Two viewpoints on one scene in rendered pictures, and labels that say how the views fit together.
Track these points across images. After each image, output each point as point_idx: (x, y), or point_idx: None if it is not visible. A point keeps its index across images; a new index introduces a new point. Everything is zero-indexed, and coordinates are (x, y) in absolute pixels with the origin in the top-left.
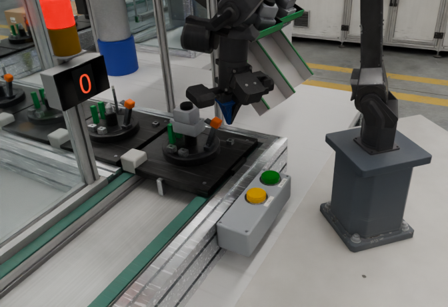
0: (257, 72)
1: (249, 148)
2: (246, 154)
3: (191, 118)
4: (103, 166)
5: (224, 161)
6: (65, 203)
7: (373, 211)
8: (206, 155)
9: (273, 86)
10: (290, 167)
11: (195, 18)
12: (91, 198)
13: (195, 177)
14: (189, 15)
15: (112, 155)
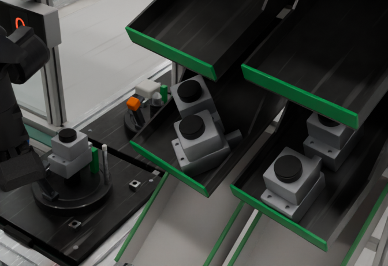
0: (29, 160)
1: (54, 249)
2: (47, 247)
3: (55, 149)
4: (81, 126)
5: (29, 218)
6: (23, 111)
7: None
8: (34, 194)
9: (0, 186)
10: None
11: (18, 32)
12: (33, 128)
13: (7, 191)
14: (28, 27)
15: (93, 128)
